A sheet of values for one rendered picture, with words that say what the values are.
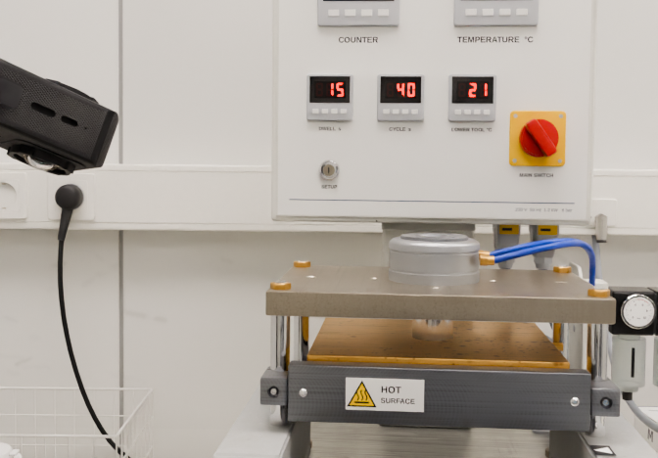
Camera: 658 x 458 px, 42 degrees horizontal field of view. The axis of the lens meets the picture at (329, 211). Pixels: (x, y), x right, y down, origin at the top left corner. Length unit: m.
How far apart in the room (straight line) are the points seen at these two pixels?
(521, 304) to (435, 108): 0.28
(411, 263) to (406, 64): 0.25
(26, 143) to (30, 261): 1.04
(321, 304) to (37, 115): 0.37
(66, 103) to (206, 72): 0.98
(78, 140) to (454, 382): 0.40
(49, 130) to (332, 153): 0.56
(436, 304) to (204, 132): 0.72
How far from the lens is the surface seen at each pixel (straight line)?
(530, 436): 0.94
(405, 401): 0.67
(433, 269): 0.72
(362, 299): 0.67
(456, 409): 0.67
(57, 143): 0.35
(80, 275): 1.37
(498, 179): 0.88
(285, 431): 0.69
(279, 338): 0.69
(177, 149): 1.32
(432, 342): 0.74
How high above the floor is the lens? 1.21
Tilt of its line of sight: 3 degrees down
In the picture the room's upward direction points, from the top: 1 degrees clockwise
